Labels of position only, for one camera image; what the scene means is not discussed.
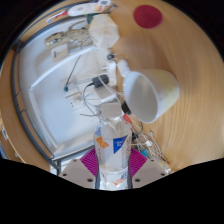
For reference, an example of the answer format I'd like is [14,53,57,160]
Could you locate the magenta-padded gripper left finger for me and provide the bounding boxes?
[59,147,100,190]

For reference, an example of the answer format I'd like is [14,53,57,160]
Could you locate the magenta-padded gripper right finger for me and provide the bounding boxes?
[127,147,168,190]

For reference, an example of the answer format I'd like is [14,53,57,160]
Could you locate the clear plastic water bottle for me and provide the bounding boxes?
[93,102,133,192]

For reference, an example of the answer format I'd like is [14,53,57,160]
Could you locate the black power adapter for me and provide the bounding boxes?
[120,101,132,115]

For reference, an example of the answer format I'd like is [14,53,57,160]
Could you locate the cream ceramic mug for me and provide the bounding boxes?
[122,68,181,125]

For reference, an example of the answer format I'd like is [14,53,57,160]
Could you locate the black charger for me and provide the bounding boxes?
[91,74,110,88]

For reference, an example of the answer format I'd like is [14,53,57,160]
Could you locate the white desk lamp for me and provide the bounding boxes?
[28,44,101,151]

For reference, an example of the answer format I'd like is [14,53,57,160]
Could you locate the white power strip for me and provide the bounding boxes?
[105,59,118,86]

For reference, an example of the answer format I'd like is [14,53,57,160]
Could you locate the white oval case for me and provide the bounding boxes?
[116,59,131,78]

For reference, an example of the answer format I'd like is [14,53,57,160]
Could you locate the tree creature figurine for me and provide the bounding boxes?
[44,28,90,48]

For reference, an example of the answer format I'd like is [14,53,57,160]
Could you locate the white polygonal box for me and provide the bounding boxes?
[88,13,120,49]

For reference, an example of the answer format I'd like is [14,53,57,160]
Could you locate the flat round red coaster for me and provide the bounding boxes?
[133,4,164,29]

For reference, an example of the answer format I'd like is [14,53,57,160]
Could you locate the grey metal frame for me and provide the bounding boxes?
[9,16,96,174]

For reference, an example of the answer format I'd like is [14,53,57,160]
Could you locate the white wall device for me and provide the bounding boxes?
[50,43,69,63]

